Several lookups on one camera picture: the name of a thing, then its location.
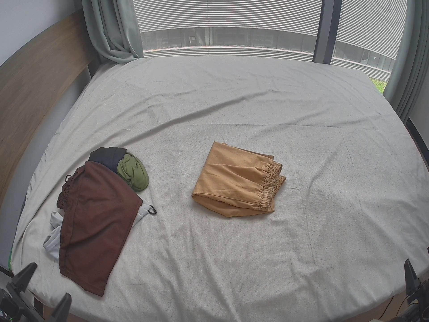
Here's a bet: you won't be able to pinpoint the window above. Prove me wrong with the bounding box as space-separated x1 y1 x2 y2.
128 0 411 95

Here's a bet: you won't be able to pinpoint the grey-green curtain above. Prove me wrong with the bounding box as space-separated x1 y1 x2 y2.
79 0 145 63
382 0 429 123

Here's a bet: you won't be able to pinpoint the black garment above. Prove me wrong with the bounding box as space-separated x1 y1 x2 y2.
89 147 127 177

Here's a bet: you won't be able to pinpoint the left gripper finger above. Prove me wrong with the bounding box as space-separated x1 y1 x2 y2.
50 293 72 322
7 263 37 293

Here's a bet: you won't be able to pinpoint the green garment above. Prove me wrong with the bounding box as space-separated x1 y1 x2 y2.
117 154 149 193

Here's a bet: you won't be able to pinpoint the pale grey garment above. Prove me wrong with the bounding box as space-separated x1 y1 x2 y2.
42 198 158 259

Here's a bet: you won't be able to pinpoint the tan shorts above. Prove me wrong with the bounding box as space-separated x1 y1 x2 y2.
192 141 287 218

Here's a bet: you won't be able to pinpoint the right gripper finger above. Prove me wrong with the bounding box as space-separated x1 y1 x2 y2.
404 260 421 298

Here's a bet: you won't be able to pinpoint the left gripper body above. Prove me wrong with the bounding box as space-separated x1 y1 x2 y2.
0 286 54 322

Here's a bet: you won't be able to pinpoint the bed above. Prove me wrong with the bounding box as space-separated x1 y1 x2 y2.
0 8 429 322

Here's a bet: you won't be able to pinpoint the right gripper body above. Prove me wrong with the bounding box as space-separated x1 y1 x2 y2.
405 295 429 322

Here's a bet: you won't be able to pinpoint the brown shorts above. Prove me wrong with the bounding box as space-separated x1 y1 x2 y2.
56 161 143 297

